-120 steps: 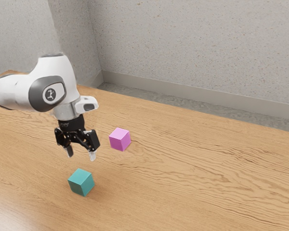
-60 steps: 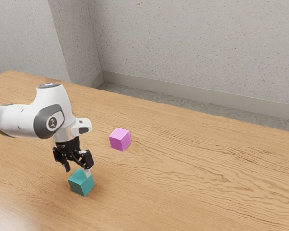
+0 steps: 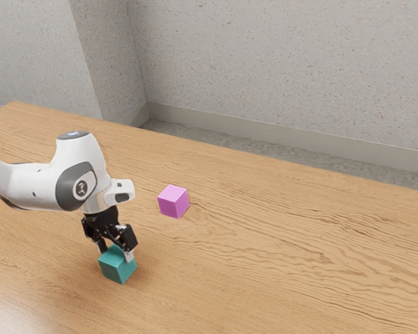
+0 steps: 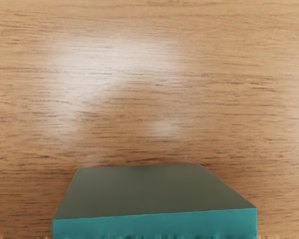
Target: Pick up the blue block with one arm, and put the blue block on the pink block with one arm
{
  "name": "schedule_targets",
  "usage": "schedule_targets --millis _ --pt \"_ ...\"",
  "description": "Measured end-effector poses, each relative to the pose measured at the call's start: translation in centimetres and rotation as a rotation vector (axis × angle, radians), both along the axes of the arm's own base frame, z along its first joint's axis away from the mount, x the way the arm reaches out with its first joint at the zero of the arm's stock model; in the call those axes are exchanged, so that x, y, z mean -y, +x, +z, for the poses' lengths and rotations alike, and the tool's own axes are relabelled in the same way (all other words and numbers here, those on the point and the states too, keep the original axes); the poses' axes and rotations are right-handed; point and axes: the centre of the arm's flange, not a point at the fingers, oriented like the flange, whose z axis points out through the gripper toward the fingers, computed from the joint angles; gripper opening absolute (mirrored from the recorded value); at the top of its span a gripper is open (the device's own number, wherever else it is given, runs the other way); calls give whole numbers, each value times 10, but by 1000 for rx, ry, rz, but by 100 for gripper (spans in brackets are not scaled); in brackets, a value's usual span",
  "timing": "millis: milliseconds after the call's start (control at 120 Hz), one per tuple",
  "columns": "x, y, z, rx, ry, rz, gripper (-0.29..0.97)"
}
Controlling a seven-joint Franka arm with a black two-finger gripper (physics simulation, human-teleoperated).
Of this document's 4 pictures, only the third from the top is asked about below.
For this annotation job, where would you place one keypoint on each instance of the teal block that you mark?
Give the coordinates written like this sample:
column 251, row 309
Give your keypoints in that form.
column 116, row 266

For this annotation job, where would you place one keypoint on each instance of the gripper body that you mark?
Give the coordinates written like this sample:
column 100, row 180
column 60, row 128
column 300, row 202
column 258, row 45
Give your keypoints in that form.
column 102, row 218

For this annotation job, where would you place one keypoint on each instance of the pink block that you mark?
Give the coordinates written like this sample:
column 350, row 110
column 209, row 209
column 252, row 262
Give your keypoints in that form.
column 173, row 201

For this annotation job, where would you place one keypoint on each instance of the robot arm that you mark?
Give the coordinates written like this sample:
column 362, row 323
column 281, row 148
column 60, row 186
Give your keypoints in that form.
column 31, row 184

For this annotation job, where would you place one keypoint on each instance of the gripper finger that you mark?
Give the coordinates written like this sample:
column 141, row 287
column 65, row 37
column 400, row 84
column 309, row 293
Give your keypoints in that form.
column 127, row 240
column 97, row 239

